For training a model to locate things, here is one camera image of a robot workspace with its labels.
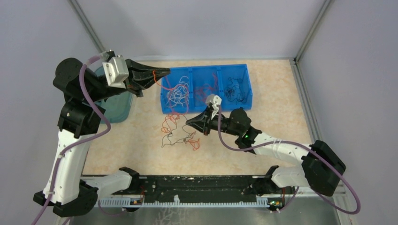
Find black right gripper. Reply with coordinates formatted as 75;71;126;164
186;106;241;136

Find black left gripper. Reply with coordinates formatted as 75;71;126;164
85;58;171;103

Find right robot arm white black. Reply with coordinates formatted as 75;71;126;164
186;107;346;196

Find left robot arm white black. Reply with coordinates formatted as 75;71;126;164
33;51;171;218

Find blue three-compartment plastic bin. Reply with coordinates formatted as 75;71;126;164
160;64;253;114

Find teal translucent plastic tray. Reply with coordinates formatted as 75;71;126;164
93;65;136;124

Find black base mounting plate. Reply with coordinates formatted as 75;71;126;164
137;175;274;204

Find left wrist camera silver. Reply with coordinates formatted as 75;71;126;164
102;55;129;89

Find orange cable in bin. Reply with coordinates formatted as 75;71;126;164
192;73;220;106

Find white cables in bin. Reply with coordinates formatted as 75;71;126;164
165;74;191;109

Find black cables in bin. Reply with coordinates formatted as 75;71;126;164
223;77;249;103

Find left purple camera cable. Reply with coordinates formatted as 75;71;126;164
30;53;112;225

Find white slotted cable duct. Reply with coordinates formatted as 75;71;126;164
99;196;270;208

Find aluminium frame rail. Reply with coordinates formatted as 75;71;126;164
289;58;356;210

